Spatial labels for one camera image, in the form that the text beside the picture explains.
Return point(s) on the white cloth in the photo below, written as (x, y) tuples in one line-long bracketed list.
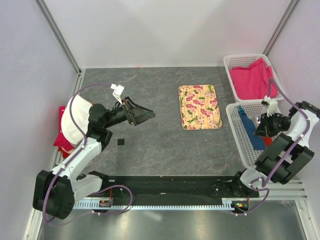
[(80, 115)]

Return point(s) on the pink cloth napkins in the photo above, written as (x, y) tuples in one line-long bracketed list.
[(251, 83)]

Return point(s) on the blue paper napkin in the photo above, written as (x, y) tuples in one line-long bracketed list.
[(256, 141)]

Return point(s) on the lower white plastic basket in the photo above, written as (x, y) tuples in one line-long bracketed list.
[(252, 108)]

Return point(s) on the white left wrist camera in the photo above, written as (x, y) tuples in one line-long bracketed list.
[(117, 92)]

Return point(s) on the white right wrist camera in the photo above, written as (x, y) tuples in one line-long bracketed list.
[(270, 104)]

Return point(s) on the slotted cable duct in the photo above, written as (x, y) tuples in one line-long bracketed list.
[(99, 204)]

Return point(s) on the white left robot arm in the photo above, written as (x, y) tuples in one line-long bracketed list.
[(58, 190)]

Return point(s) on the floral placemat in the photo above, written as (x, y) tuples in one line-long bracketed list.
[(199, 109)]

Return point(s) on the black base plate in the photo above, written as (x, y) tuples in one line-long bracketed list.
[(173, 190)]

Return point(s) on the red folded cloth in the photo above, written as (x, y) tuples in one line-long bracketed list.
[(61, 142)]

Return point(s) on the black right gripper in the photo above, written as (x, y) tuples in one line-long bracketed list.
[(264, 128)]

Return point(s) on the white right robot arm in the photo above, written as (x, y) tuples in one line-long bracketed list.
[(289, 151)]

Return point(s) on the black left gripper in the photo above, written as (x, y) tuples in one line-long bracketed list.
[(139, 117)]

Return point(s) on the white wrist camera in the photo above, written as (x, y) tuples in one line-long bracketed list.
[(117, 92), (270, 104)]

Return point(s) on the small black square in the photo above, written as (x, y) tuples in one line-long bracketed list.
[(121, 142)]

